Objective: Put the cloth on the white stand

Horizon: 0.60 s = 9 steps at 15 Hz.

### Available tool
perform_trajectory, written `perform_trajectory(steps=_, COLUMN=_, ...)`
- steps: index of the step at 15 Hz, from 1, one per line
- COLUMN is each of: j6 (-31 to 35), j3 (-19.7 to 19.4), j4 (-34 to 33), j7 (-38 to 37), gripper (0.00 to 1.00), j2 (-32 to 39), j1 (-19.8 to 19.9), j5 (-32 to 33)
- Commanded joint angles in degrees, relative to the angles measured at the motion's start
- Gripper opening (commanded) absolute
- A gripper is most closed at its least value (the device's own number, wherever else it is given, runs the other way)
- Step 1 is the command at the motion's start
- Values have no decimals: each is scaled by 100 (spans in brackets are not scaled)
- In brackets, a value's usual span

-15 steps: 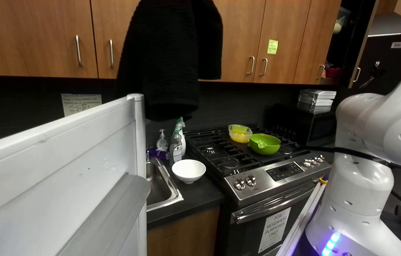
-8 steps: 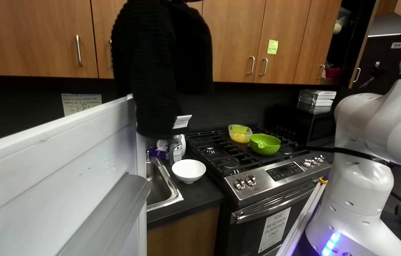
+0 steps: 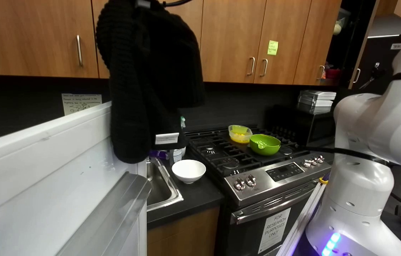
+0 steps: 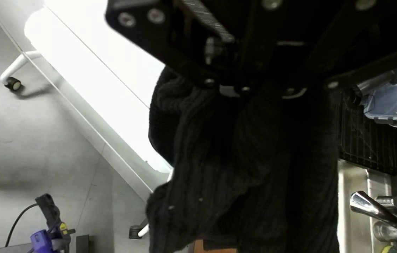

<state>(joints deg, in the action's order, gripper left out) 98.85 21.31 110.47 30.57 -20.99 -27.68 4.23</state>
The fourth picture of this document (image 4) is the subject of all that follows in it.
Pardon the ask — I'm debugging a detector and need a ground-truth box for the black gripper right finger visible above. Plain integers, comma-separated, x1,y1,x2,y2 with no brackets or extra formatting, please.
278,0,397,98

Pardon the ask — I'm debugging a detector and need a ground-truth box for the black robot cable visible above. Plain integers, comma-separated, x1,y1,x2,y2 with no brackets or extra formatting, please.
2,201,40,249

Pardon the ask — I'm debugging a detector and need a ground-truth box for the white foreground panel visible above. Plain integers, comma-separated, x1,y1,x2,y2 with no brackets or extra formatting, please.
0,0,177,240

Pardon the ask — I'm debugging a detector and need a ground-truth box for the black knitted cloth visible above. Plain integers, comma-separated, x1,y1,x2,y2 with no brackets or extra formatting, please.
144,65,341,253

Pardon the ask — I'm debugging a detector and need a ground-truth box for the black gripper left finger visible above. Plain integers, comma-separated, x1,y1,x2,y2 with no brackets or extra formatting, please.
104,0,237,91

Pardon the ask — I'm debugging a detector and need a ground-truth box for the chrome faucet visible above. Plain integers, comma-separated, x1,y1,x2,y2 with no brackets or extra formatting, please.
347,190,397,243

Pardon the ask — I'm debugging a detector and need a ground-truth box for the clear container with blue lid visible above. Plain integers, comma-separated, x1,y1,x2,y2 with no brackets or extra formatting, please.
358,69,397,127

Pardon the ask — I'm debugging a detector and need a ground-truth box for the black dish rack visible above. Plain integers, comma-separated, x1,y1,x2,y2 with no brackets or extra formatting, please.
337,86,397,179

